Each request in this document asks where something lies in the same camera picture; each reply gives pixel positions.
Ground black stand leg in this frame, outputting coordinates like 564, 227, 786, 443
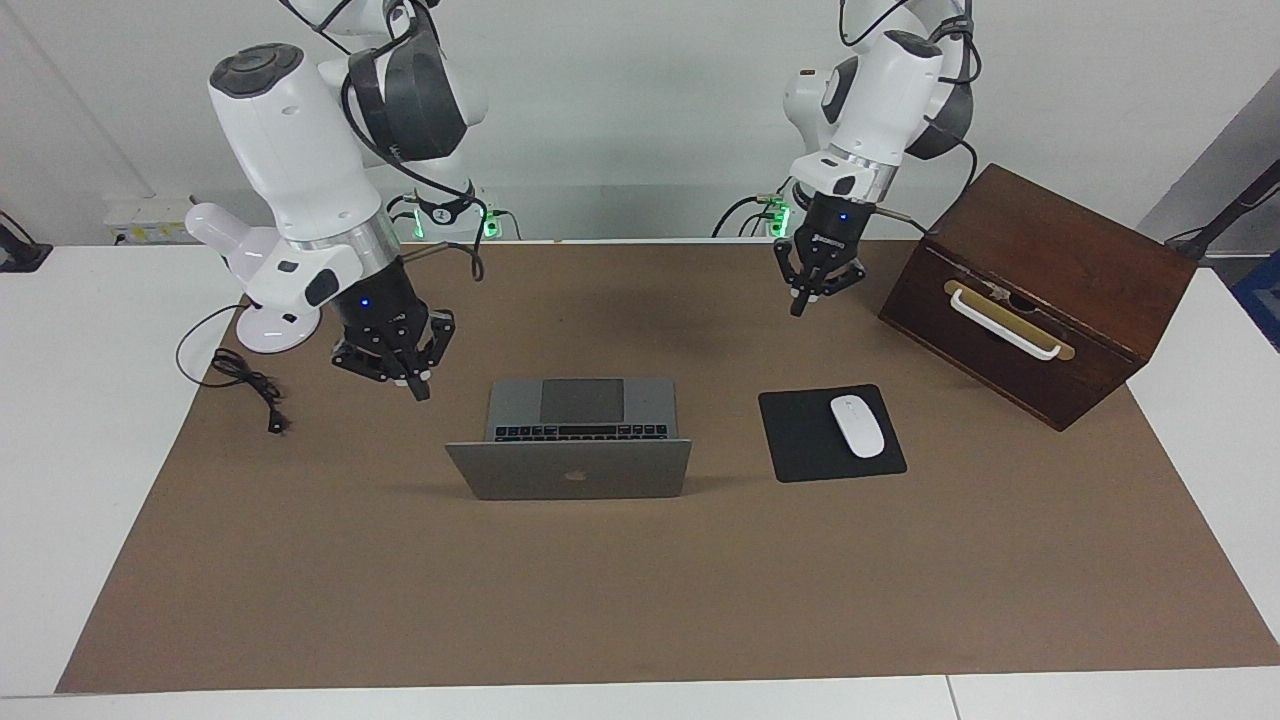
1165, 160, 1280, 263

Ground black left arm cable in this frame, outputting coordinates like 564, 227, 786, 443
840, 0, 986, 236

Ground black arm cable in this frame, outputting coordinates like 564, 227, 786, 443
280, 0, 488, 281
840, 0, 986, 236

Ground brass handle plate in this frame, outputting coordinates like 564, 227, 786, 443
943, 279, 1077, 362

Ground brown table mat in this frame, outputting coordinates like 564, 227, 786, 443
55, 238, 1280, 694

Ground blue object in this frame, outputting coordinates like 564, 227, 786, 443
1232, 250, 1280, 353

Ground white box handle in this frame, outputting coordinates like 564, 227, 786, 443
948, 288, 1063, 361

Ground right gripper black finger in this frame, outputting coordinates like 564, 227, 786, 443
331, 338, 409, 387
400, 308, 457, 402

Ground dark brown wooden box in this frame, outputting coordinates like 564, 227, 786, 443
878, 163, 1199, 432

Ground white computer mouse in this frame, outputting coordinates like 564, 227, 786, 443
830, 395, 887, 459

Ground grey aluminium laptop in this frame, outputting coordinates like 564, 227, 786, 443
445, 377, 693, 501

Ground white power strip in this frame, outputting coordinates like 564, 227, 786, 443
105, 197, 193, 246

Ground white desk lamp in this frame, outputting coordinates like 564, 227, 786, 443
185, 203, 323, 354

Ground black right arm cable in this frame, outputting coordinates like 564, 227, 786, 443
280, 0, 488, 281

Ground black desk clamp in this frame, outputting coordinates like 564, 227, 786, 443
0, 212, 53, 273

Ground black mouse pad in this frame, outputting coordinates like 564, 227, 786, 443
758, 384, 908, 484

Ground black base cables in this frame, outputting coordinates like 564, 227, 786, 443
712, 178, 801, 239

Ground black lamp power cable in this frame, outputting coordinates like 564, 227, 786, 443
176, 303, 291, 435

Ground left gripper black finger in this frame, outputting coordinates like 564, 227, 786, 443
775, 238, 816, 318
815, 255, 867, 301

